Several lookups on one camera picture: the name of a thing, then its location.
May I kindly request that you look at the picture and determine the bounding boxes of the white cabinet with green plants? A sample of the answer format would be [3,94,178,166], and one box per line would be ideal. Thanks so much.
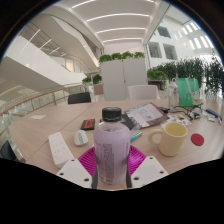
[98,50,149,102]

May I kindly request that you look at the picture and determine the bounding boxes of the white paper sheet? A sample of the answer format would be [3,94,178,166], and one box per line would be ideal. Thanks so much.
[29,114,47,121]

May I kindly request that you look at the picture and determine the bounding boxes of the black notebook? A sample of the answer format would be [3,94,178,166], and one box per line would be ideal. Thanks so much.
[120,114,137,132]

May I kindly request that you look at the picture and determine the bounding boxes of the flat round red coaster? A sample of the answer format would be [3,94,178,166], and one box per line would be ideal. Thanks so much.
[190,133,205,147]

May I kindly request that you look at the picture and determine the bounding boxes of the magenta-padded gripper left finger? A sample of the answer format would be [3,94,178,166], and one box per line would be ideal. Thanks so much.
[56,146,99,190]

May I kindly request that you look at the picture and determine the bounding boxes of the small black and red box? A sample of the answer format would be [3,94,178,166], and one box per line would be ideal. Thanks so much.
[80,118,96,131]

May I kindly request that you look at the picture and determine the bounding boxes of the black chair with red part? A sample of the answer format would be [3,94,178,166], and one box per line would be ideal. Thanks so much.
[0,139,18,163]

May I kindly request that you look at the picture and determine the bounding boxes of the potted green plant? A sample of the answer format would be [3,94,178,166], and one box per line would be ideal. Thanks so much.
[81,73,104,96]

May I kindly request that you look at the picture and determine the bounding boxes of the colourful sticker sheet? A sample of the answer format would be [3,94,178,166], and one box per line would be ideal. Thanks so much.
[163,113,193,127]

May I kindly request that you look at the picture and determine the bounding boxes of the ceiling light strips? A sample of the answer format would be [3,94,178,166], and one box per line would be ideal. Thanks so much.
[71,0,156,44]

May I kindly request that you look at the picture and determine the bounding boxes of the teal marker pen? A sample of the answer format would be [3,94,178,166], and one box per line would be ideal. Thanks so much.
[129,129,144,143]

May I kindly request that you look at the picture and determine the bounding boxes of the white chair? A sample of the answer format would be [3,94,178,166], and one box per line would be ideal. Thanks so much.
[127,84,161,101]

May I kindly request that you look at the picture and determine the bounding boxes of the purple drink bottle black cap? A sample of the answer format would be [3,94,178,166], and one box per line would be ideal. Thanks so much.
[93,106,132,186]

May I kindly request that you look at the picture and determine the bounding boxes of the tangled black cables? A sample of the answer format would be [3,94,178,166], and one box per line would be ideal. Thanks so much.
[159,105,204,121]

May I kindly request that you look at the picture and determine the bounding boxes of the green plant hedge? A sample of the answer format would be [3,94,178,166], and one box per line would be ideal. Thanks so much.
[146,54,224,98]

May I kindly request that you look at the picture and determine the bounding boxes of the white power strip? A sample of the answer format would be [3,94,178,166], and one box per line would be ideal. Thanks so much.
[47,131,75,169]

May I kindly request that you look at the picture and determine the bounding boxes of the open magazine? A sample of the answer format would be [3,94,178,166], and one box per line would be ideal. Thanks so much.
[123,101,170,129]

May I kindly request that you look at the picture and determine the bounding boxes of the glass railing with wooden handrail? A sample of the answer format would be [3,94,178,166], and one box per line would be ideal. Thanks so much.
[0,83,86,134]

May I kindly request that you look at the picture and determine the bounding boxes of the green tote bag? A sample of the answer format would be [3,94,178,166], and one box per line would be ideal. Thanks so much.
[176,77,200,108]

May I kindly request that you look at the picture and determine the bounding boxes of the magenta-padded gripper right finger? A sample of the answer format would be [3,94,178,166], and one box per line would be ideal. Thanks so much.
[125,144,169,190]

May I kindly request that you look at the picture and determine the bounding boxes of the cream ceramic mug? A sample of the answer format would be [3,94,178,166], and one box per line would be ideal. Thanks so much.
[147,121,189,158]

